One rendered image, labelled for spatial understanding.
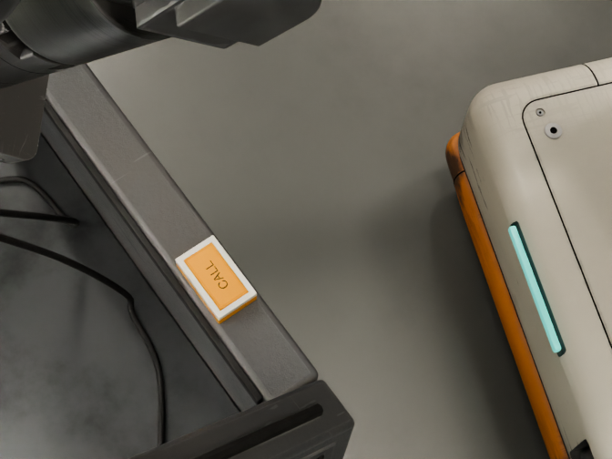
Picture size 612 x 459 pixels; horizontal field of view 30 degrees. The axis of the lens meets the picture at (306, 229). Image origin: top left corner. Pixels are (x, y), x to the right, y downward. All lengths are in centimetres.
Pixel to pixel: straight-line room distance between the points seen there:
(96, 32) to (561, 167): 124
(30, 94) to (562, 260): 113
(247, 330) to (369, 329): 101
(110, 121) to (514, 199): 86
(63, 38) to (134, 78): 153
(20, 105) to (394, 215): 138
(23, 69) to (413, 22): 160
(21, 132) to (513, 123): 119
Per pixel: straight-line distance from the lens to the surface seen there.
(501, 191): 158
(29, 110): 47
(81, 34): 38
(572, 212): 156
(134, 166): 78
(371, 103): 190
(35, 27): 40
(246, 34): 35
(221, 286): 73
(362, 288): 176
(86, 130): 80
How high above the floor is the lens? 165
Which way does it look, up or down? 67 degrees down
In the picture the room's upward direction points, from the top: 6 degrees clockwise
